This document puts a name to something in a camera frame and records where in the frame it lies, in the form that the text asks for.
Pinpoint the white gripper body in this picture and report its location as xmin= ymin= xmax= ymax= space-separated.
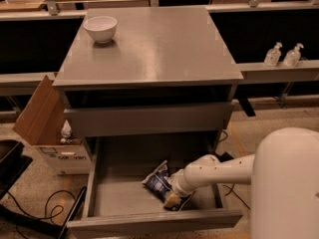
xmin=170 ymin=154 xmax=220 ymax=197

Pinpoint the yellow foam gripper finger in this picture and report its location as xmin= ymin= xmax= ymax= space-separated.
xmin=163 ymin=191 xmax=181 ymax=209

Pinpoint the blue chip bag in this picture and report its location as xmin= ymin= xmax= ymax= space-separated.
xmin=142 ymin=160 xmax=192 ymax=211

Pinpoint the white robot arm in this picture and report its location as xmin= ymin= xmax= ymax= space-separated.
xmin=169 ymin=127 xmax=319 ymax=239

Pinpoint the grey top drawer front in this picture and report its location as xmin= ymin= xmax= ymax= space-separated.
xmin=65 ymin=103 xmax=233 ymax=136

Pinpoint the open grey middle drawer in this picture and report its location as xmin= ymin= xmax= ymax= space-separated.
xmin=68 ymin=133 xmax=242 ymax=239

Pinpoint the grey drawer cabinet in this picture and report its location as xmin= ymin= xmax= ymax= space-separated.
xmin=52 ymin=5 xmax=244 ymax=151

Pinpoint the black power adapter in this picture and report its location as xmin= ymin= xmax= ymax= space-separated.
xmin=218 ymin=152 xmax=233 ymax=162

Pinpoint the white bottle in box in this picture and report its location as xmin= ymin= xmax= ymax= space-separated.
xmin=61 ymin=120 xmax=72 ymax=138

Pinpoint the left clear sanitizer bottle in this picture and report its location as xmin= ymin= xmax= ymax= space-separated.
xmin=264 ymin=42 xmax=282 ymax=66

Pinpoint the clear sanitizer bottle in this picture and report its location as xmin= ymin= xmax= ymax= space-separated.
xmin=283 ymin=43 xmax=304 ymax=67
xmin=264 ymin=42 xmax=282 ymax=66

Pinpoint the right clear sanitizer bottle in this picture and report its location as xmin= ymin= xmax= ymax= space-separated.
xmin=283 ymin=43 xmax=304 ymax=67

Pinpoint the cardboard box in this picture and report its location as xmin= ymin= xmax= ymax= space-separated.
xmin=13 ymin=76 xmax=91 ymax=174

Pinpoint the black metal stand base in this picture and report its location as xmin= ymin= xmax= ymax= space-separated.
xmin=0 ymin=138 xmax=88 ymax=239

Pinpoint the white ceramic bowl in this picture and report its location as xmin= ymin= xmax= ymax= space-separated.
xmin=83 ymin=16 xmax=118 ymax=43

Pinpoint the black floor cable right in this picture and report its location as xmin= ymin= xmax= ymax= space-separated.
xmin=221 ymin=182 xmax=252 ymax=211

